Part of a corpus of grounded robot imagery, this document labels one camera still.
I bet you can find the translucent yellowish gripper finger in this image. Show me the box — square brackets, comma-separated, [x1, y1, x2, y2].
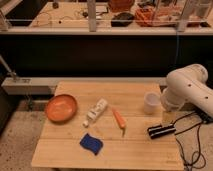
[162, 112, 175, 126]

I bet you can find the orange ceramic bowl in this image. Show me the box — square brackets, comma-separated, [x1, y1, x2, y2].
[45, 94, 77, 122]

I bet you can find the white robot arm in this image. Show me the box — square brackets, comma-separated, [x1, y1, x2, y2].
[160, 64, 213, 119]

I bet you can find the black bowl on shelf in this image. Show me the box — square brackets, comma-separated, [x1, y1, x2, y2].
[111, 12, 134, 27]

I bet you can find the black and white block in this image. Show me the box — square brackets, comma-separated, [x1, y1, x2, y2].
[147, 124, 176, 139]

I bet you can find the white plastic cup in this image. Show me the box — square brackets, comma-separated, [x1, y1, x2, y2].
[143, 92, 160, 114]

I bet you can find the orange toy carrot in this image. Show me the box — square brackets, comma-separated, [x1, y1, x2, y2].
[112, 109, 126, 135]

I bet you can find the white tube with cap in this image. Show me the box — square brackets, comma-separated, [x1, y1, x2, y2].
[83, 99, 108, 128]

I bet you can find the blue sponge cloth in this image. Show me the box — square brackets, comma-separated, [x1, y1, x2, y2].
[80, 134, 103, 155]

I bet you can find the orange crate on shelf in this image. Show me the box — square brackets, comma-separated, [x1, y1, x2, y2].
[135, 8, 181, 27]

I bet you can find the grey metal clamp stand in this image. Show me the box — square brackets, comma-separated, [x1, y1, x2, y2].
[0, 54, 32, 84]

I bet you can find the black cable on floor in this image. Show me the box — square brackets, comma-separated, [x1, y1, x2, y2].
[173, 111, 208, 171]

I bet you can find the white metal rail beam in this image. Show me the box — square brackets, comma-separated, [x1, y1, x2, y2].
[1, 77, 166, 95]

